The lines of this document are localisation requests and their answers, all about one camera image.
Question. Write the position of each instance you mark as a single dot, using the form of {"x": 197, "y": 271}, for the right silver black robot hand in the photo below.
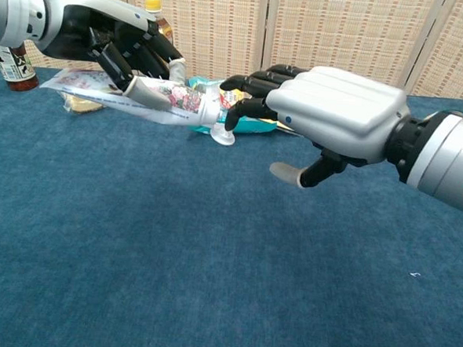
{"x": 337, "y": 109}

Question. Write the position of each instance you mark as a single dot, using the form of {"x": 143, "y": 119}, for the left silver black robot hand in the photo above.
{"x": 99, "y": 20}

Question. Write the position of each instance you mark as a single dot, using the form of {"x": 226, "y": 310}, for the white floral toothpaste tube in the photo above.
{"x": 185, "y": 100}

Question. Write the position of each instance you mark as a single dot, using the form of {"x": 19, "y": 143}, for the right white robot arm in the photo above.
{"x": 441, "y": 155}

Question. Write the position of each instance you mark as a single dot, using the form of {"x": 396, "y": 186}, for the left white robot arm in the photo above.
{"x": 9, "y": 6}

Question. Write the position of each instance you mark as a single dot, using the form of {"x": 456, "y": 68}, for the yellow-capped tea bottle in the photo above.
{"x": 153, "y": 4}

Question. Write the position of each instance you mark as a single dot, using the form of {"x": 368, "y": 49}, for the dark sauce bottle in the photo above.
{"x": 15, "y": 71}

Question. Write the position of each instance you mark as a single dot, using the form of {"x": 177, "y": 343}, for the teal snack bag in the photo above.
{"x": 254, "y": 125}

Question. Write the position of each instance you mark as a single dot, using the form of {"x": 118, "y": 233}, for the bagged bread slices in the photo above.
{"x": 82, "y": 104}

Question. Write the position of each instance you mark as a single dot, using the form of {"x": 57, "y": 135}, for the blue table mat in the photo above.
{"x": 211, "y": 239}

